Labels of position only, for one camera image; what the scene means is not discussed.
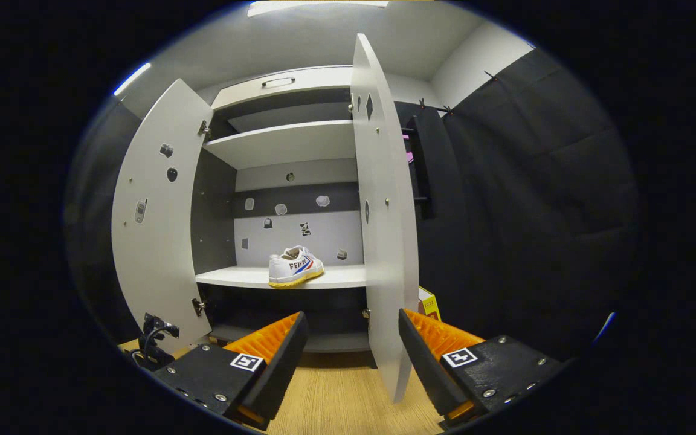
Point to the white cabinet shelf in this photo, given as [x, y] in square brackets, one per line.
[233, 278]
[293, 116]
[287, 144]

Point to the white cabinet door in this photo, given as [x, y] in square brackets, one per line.
[154, 260]
[384, 241]

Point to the white shoe cabinet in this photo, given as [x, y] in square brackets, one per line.
[324, 232]

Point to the black backdrop cloth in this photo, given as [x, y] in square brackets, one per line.
[441, 254]
[91, 229]
[541, 199]

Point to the white cabinet drawer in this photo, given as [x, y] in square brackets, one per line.
[324, 81]

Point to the ceiling light panel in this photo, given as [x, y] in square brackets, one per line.
[132, 78]
[312, 7]

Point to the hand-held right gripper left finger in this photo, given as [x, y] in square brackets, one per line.
[281, 368]

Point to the white shoe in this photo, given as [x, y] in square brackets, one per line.
[293, 269]

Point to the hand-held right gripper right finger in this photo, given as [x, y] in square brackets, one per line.
[425, 368]

